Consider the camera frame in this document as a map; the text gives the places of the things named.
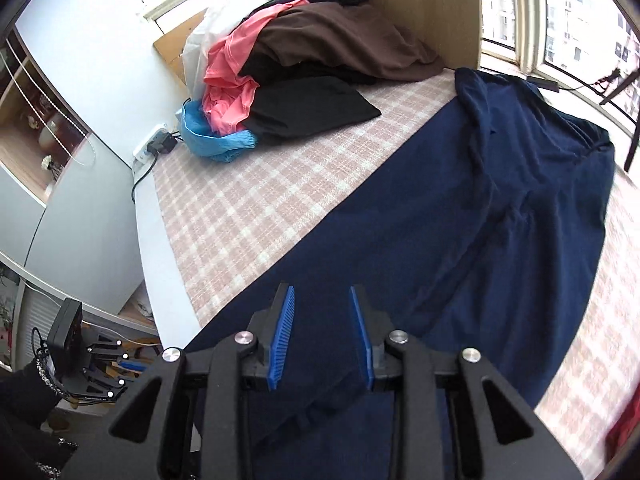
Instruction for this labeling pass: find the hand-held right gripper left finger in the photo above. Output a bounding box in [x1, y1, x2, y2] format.
[62, 282, 296, 480]

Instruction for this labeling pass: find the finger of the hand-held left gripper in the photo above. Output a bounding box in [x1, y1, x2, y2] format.
[82, 367, 126, 403]
[85, 332, 153, 372]

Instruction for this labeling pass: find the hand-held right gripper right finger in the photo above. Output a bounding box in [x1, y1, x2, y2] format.
[348, 284, 583, 480]

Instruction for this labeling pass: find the navy blue garment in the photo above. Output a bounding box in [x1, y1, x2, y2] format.
[182, 66, 616, 480]

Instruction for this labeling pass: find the person's left forearm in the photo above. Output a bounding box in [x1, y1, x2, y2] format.
[0, 360, 81, 476]

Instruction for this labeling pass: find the pile of assorted clothes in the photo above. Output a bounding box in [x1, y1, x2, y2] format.
[115, 0, 640, 136]

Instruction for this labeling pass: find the white cabinet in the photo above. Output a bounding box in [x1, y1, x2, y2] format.
[0, 25, 146, 311]

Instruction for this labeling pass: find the white power strip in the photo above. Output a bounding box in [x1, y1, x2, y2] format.
[132, 123, 168, 166]

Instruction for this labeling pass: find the black power adapter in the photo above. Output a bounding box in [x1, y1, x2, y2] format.
[145, 132, 178, 156]

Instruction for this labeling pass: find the light blue garment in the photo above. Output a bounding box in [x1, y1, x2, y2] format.
[179, 100, 258, 163]

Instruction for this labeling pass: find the black garment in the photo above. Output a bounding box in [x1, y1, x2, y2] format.
[242, 76, 383, 141]

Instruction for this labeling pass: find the pink garment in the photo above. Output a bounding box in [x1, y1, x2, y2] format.
[202, 0, 311, 136]

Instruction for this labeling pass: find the red folded garment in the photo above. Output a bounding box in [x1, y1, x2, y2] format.
[605, 400, 640, 471]

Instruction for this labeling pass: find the black tripod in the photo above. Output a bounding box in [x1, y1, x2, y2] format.
[595, 67, 640, 173]

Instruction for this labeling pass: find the large wooden board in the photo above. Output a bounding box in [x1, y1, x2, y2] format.
[277, 0, 483, 71]

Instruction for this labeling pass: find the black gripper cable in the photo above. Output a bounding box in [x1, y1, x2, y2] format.
[30, 327, 116, 403]

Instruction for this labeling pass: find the black adapter cable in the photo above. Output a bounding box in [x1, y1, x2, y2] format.
[131, 152, 161, 201]

